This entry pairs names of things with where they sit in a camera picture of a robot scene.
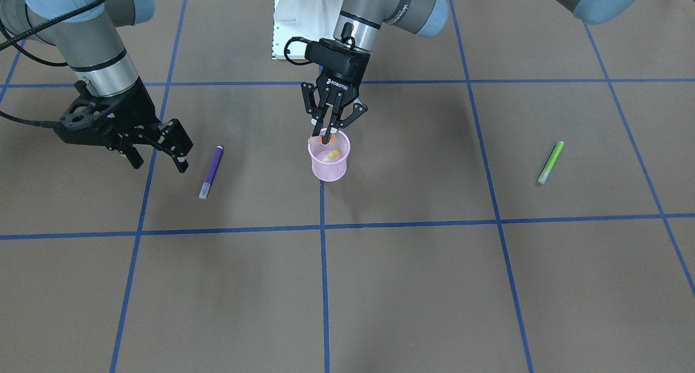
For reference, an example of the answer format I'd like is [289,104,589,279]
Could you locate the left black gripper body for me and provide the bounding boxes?
[302,39,371,128]

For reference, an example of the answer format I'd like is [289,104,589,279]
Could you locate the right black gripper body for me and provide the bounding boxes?
[54,78,193,157]

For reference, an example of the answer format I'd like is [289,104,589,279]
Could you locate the yellow marker pen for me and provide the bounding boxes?
[321,149,340,163]

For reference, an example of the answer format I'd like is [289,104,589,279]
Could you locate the purple marker pen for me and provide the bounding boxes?
[198,146,224,200]

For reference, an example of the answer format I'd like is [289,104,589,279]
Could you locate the green marker pen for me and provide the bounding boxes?
[537,141,565,185]

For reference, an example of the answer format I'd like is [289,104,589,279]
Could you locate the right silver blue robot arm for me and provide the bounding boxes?
[2,0,193,173]

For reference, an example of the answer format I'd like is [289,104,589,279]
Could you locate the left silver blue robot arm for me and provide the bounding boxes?
[286,0,636,145]

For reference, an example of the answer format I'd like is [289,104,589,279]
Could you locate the pink mesh pen holder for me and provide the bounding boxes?
[307,129,351,182]

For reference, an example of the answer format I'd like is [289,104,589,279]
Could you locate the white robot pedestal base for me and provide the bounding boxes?
[271,0,343,60]

